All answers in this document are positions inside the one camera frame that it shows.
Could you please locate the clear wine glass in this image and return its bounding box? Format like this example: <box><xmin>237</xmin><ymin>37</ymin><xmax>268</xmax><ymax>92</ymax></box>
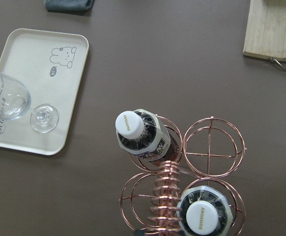
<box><xmin>0</xmin><ymin>72</ymin><xmax>59</xmax><ymax>133</ymax></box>

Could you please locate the cream rabbit tray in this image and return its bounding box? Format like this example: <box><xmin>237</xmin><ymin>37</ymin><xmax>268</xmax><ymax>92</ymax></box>
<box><xmin>0</xmin><ymin>29</ymin><xmax>89</xmax><ymax>155</ymax></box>

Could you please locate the grey folded cloth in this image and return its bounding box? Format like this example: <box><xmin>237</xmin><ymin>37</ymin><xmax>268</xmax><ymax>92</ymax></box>
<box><xmin>44</xmin><ymin>0</ymin><xmax>95</xmax><ymax>12</ymax></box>

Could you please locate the wooden cutting board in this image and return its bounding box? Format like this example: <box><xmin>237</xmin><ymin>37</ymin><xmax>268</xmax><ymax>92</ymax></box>
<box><xmin>243</xmin><ymin>0</ymin><xmax>286</xmax><ymax>71</ymax></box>

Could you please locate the tea bottle white cap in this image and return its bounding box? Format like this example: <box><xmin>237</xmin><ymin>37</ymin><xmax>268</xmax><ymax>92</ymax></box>
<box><xmin>115</xmin><ymin>109</ymin><xmax>171</xmax><ymax>162</ymax></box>

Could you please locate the copper wire bottle basket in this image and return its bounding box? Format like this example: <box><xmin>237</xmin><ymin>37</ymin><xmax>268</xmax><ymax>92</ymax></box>
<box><xmin>119</xmin><ymin>115</ymin><xmax>246</xmax><ymax>236</ymax></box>

